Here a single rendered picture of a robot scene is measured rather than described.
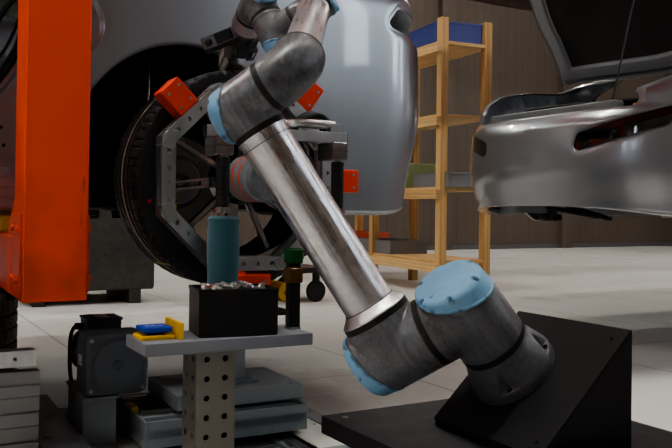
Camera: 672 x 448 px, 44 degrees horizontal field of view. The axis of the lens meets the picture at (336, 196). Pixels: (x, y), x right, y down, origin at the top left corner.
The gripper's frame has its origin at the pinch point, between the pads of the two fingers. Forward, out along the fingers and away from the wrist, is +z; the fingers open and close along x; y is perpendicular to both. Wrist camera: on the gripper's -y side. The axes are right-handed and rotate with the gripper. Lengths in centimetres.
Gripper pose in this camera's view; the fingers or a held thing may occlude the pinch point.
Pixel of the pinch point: (220, 68)
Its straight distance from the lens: 258.3
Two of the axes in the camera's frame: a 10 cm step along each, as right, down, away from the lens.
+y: 8.7, -1.0, 4.8
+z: -3.8, 4.8, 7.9
